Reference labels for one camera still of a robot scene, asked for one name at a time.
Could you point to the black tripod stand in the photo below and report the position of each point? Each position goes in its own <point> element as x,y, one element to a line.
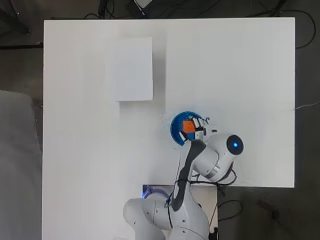
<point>16,25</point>

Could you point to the orange cube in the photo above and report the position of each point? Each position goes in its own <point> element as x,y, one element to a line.
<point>188,126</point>

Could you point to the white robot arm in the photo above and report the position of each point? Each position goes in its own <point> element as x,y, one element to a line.
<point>213,156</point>

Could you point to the blue round tub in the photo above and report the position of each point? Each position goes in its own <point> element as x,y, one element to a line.
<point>176,128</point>

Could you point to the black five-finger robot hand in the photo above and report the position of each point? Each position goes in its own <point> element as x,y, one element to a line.
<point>200,128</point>

